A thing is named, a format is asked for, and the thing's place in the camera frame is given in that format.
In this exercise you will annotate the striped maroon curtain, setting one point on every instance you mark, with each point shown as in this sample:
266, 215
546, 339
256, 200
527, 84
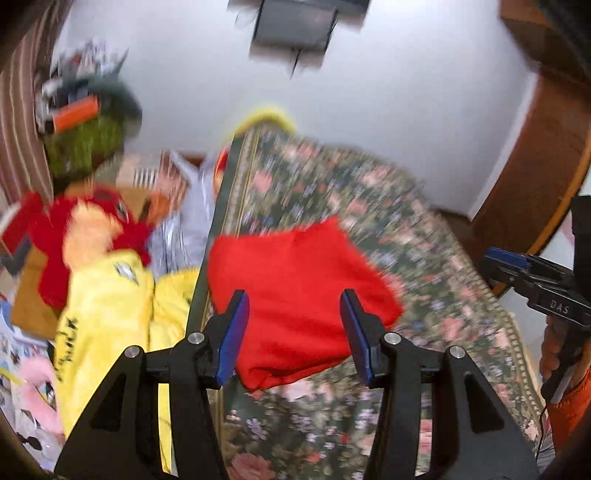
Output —
29, 32

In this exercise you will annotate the dark green cushion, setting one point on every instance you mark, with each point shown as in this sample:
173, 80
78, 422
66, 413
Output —
117, 100

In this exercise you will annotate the yellow round object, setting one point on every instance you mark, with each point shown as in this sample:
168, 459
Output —
265, 115

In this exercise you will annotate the green patterned box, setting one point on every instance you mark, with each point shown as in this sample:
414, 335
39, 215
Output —
77, 152

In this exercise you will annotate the wall mounted black television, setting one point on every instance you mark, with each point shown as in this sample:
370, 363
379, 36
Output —
296, 34

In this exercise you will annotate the orange box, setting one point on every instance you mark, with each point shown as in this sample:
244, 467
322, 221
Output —
75, 114

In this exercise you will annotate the brown wooden door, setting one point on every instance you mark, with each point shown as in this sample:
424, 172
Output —
551, 156

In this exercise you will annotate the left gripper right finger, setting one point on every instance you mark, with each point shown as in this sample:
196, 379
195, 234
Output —
473, 434

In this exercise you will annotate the red garment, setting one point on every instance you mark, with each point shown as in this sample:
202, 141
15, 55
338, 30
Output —
294, 280

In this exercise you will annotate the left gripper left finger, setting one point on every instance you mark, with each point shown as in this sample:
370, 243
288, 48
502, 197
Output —
117, 436

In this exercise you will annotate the yellow garment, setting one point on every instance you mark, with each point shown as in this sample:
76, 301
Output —
112, 304

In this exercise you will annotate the red plush bird toy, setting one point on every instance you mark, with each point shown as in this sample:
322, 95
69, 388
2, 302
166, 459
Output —
45, 244

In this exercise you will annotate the right hand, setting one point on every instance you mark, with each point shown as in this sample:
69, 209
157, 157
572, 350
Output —
550, 349

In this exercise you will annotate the green floral bedspread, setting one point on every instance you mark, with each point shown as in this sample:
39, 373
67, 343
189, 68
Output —
296, 223

